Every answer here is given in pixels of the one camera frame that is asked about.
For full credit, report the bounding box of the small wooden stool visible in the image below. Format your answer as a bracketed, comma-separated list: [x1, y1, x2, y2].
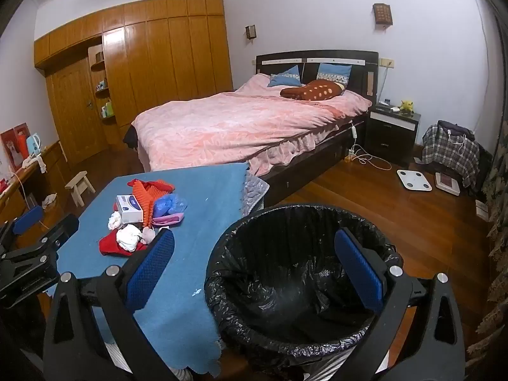
[64, 170, 96, 207]

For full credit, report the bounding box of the black clothing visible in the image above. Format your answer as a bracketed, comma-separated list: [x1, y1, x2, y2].
[122, 125, 139, 150]

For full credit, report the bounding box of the dark nightstand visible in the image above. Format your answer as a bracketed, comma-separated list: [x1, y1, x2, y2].
[364, 103, 421, 167]

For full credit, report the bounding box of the orange knitted mat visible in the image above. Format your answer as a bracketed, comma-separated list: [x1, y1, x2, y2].
[137, 186, 161, 227]
[127, 180, 176, 197]

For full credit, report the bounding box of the blue pillow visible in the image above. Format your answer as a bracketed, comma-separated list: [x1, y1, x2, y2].
[268, 64, 303, 88]
[317, 63, 353, 86]

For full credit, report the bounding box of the brown dotted pillow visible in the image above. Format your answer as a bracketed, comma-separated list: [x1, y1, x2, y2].
[280, 79, 345, 101]

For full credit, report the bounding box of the white scale with red panel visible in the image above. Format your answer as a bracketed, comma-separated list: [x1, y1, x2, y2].
[434, 171, 461, 196]

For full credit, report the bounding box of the large wooden wall lamp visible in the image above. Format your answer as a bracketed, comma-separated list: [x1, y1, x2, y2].
[372, 3, 391, 28]

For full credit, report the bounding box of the wooden wardrobe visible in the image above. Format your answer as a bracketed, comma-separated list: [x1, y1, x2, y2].
[34, 0, 235, 163]

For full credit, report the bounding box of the black bin with plastic liner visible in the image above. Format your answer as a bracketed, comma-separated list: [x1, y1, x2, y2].
[204, 204, 403, 381]

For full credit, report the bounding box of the white charging cable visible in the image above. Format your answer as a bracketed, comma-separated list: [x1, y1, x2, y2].
[349, 145, 391, 171]

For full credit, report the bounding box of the white cloth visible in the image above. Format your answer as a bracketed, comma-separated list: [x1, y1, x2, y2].
[22, 155, 46, 173]

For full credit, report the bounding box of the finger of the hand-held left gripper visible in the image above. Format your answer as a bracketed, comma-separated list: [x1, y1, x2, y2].
[24, 213, 80, 264]
[0, 205, 44, 252]

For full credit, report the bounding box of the bed with pink blanket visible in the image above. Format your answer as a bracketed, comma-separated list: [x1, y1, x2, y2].
[131, 73, 374, 177]

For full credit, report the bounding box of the red cloth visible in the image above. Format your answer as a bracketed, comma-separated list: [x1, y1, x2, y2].
[98, 228, 149, 257]

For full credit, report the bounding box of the wooden dresser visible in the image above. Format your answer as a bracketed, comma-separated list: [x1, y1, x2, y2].
[0, 139, 70, 223]

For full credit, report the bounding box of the dark patterned curtain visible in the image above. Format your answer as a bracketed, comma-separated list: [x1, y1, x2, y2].
[464, 127, 508, 366]

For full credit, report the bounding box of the white bathroom scale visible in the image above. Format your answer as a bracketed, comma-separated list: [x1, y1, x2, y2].
[397, 169, 432, 193]

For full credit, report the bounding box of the light blue kettle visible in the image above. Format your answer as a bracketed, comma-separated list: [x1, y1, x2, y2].
[26, 133, 43, 157]

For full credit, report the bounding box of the blue table cloth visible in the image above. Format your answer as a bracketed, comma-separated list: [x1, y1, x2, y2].
[45, 162, 249, 378]

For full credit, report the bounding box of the dark bag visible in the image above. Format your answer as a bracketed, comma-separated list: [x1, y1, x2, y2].
[438, 120, 476, 140]

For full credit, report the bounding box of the plaid cloth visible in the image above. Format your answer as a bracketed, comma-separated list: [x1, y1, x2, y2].
[421, 124, 481, 189]

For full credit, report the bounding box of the pink cloth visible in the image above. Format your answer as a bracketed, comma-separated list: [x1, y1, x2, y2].
[152, 212, 185, 227]

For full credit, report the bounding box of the white box with blue label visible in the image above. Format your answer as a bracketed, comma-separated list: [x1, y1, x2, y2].
[115, 194, 144, 224]

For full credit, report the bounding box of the red framed picture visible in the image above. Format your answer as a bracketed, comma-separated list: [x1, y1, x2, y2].
[0, 122, 31, 169]

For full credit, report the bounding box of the blue plastic bag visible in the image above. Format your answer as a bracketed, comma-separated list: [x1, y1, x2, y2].
[153, 194, 188, 219]

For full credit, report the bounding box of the grey quilted cloth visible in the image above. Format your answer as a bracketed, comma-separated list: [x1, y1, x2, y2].
[240, 170, 271, 215]

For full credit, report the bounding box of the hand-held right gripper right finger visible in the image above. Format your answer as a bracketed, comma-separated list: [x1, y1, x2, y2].
[333, 228, 467, 381]

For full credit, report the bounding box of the dark wooden bed frame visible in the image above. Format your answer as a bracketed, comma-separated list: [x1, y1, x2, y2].
[254, 50, 379, 207]

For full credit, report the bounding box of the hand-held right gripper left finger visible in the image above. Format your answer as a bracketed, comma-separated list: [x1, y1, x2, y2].
[42, 228, 177, 381]

